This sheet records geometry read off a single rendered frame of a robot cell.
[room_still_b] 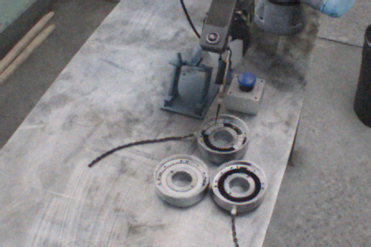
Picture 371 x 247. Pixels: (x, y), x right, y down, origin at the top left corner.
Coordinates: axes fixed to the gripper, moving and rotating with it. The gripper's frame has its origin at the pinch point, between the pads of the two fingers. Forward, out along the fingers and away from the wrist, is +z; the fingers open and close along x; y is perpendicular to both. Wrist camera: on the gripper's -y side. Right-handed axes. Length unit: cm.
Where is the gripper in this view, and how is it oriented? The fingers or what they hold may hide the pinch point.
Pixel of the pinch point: (225, 66)
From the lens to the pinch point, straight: 96.3
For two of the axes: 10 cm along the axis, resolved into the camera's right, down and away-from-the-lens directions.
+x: -9.4, -2.3, 2.5
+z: 0.0, 7.3, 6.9
